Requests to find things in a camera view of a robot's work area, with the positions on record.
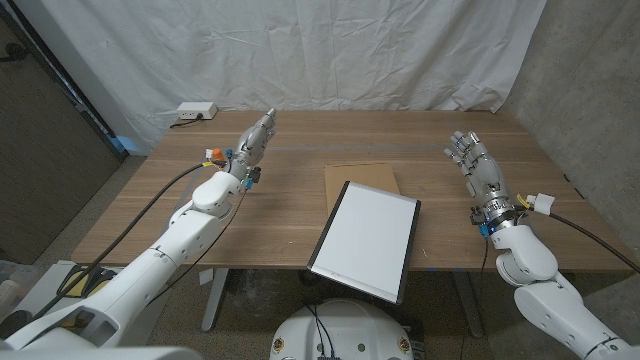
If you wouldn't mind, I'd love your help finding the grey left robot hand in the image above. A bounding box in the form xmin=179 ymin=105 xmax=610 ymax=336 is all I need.
xmin=227 ymin=107 xmax=278 ymax=182

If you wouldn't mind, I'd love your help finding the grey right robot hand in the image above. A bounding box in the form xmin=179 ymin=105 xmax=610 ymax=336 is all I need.
xmin=443 ymin=130 xmax=519 ymax=227

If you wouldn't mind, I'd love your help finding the small black-framed whiteboard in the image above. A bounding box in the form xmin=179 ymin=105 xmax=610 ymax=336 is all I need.
xmin=306 ymin=180 xmax=422 ymax=306

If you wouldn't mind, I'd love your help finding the brown cardboard sheet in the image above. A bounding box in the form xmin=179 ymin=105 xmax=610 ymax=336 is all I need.
xmin=323 ymin=162 xmax=402 ymax=217

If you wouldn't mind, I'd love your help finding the white power strip box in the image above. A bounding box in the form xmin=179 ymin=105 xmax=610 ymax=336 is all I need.
xmin=176 ymin=101 xmax=219 ymax=121

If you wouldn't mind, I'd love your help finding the white wrinkled backdrop cloth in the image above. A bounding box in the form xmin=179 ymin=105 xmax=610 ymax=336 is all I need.
xmin=39 ymin=0 xmax=548 ymax=154

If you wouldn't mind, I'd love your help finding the light blue floor object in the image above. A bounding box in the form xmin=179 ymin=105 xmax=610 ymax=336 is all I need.
xmin=110 ymin=134 xmax=139 ymax=154

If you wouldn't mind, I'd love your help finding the grey table leg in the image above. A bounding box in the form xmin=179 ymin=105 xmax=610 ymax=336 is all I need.
xmin=452 ymin=269 xmax=485 ymax=339
xmin=200 ymin=268 xmax=230 ymax=333

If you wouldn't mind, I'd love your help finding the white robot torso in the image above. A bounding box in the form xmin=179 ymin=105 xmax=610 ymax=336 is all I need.
xmin=269 ymin=298 xmax=415 ymax=360

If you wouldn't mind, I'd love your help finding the dark grey partition panel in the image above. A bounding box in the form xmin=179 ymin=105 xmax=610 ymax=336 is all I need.
xmin=0 ymin=9 xmax=129 ymax=266

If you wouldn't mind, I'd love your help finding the yellow and black foot pedal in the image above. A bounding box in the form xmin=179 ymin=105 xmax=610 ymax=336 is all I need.
xmin=55 ymin=264 xmax=119 ymax=299

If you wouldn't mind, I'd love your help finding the white floor board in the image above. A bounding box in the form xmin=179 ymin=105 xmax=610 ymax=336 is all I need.
xmin=17 ymin=259 xmax=96 ymax=311

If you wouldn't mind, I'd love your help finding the clear plastic storage bin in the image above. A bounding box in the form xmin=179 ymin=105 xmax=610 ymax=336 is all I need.
xmin=0 ymin=259 xmax=39 ymax=306

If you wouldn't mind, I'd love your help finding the white cable tag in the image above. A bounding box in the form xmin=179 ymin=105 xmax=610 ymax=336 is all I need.
xmin=532 ymin=193 xmax=556 ymax=216

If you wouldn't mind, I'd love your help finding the black power strip cable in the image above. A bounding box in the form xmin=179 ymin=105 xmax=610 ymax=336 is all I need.
xmin=168 ymin=113 xmax=204 ymax=130

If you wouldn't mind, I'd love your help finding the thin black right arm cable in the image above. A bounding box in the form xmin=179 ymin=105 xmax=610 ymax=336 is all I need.
xmin=467 ymin=237 xmax=491 ymax=341

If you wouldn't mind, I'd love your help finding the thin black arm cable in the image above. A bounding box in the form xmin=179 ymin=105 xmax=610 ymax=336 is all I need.
xmin=147 ymin=187 xmax=249 ymax=307
xmin=467 ymin=237 xmax=491 ymax=341

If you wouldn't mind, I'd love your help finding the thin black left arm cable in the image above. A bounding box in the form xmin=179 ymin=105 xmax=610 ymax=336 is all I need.
xmin=147 ymin=187 xmax=249 ymax=307

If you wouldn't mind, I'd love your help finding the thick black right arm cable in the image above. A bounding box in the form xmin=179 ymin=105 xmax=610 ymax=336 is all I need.
xmin=547 ymin=212 xmax=640 ymax=275

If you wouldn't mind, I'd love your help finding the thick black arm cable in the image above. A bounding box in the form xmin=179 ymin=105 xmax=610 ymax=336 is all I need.
xmin=27 ymin=160 xmax=226 ymax=321
xmin=547 ymin=212 xmax=640 ymax=275

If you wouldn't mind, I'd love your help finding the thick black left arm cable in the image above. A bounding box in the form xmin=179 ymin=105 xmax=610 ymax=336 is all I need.
xmin=27 ymin=160 xmax=226 ymax=321

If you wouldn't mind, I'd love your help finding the black torso cable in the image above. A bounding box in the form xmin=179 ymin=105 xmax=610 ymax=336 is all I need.
xmin=305 ymin=303 xmax=327 ymax=359

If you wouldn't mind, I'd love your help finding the blue torso cable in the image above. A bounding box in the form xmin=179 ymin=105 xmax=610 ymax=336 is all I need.
xmin=314 ymin=307 xmax=337 ymax=360

